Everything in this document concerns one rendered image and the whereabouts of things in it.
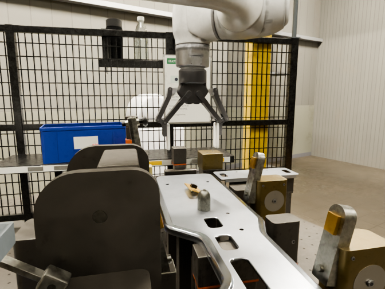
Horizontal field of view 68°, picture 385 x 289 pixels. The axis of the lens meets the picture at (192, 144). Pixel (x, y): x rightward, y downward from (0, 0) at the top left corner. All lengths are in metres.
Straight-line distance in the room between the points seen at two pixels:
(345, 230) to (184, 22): 0.56
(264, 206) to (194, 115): 0.66
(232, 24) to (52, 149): 0.77
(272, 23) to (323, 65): 5.99
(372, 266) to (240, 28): 0.50
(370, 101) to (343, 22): 1.62
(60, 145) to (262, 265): 0.85
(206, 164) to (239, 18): 0.58
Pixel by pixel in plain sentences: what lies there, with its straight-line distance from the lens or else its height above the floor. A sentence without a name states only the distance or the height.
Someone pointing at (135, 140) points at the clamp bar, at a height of 1.16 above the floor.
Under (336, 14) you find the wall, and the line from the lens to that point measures 6.72.
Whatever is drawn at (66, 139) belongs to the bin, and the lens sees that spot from 1.14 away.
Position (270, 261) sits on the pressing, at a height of 1.00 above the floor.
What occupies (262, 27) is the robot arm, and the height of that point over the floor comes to 1.42.
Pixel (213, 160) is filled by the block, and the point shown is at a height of 1.04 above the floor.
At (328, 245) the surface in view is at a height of 1.04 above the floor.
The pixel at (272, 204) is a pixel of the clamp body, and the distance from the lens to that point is 0.83.
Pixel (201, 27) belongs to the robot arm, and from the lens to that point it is 0.74.
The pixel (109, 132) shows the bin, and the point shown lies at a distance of 1.14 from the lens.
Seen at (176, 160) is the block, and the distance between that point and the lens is 1.07.
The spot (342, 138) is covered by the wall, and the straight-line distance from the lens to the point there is 6.40.
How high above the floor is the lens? 1.27
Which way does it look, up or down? 9 degrees down
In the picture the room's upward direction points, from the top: straight up
